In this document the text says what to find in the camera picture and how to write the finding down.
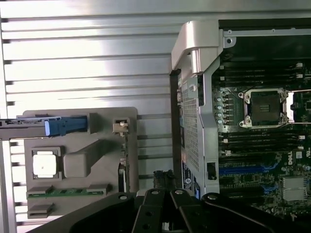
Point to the grey parts rack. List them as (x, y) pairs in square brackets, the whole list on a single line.
[(109, 155)]

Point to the short black expansion slot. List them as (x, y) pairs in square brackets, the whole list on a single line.
[(227, 180)]

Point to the disk drive with blue caddy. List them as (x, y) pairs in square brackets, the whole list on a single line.
[(65, 125)]

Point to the silver socket cover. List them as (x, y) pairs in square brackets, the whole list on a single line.
[(289, 109)]

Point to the silver CPU chip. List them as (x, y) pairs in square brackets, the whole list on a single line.
[(45, 163)]

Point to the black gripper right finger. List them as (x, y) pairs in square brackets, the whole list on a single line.
[(189, 211)]

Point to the silver finned heatsink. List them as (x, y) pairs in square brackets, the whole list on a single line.
[(294, 189)]

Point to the long black expansion slot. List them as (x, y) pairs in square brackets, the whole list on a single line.
[(255, 201), (240, 160), (240, 190)]

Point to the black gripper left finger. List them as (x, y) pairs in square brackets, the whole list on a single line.
[(150, 208)]

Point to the blue expansion slot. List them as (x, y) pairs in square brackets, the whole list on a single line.
[(240, 170)]

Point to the green Dell motherboard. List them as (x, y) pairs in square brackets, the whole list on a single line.
[(286, 165)]

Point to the silver open PC case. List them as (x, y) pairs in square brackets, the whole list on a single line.
[(192, 36)]

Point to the CPU socket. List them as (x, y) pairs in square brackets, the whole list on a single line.
[(263, 106)]

